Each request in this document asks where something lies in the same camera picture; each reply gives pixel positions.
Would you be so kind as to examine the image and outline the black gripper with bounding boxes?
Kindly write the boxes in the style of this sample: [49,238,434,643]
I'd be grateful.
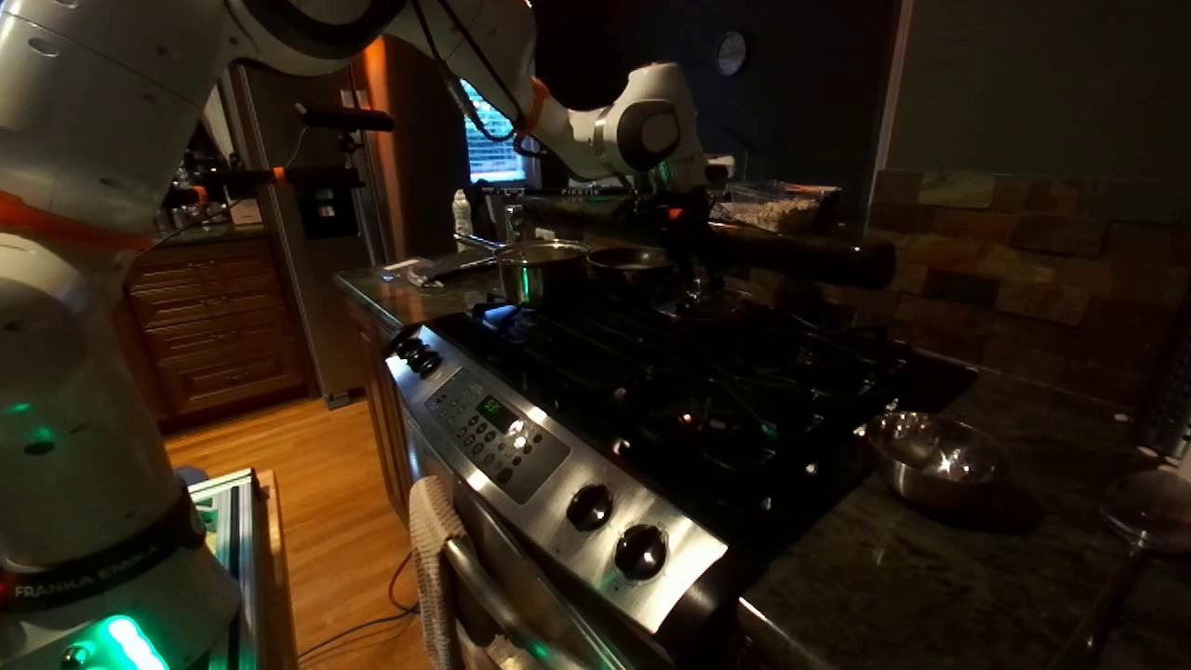
[640,182,722,297]

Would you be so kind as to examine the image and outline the black frying pan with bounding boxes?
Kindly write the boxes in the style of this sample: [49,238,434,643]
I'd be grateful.
[585,243,684,290]

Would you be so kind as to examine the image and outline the dark raised bar counter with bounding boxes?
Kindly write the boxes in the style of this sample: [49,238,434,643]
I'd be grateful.
[518,190,899,290]

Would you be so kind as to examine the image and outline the bright window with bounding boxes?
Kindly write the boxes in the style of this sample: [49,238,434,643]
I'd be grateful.
[457,76,534,190]

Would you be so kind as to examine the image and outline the clear plastic bottle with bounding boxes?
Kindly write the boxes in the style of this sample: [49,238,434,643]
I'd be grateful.
[450,185,479,249]

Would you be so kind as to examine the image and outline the stainless steel gas stove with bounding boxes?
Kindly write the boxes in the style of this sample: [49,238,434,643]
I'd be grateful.
[377,263,983,670]

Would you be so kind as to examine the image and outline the shiny steel bowl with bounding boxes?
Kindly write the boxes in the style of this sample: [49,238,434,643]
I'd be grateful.
[859,406,1014,515]

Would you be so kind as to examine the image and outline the white hanging towel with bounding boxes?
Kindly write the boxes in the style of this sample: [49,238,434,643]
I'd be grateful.
[404,474,467,670]

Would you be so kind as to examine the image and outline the black rod with orange clips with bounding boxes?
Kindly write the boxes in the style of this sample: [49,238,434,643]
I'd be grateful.
[182,104,400,243]

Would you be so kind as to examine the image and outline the brown wooden cabinet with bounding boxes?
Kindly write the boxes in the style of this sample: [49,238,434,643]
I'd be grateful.
[90,232,316,429]

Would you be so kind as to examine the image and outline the metal ladle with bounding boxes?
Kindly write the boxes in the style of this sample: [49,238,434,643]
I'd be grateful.
[1075,457,1191,670]

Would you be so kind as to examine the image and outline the aluminium robot cart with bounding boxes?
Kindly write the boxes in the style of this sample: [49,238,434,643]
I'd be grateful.
[182,464,300,670]

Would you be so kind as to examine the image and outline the steel saucepan with long handle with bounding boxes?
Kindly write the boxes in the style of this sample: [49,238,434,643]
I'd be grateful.
[400,238,586,313]

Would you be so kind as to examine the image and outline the round wall clock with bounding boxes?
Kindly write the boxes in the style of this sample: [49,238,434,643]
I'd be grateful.
[709,31,753,83]

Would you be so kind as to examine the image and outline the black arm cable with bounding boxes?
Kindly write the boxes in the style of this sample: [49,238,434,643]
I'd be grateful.
[409,0,550,161]

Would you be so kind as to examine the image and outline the black floor cable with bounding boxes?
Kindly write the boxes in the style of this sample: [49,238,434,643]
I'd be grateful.
[292,550,425,661]

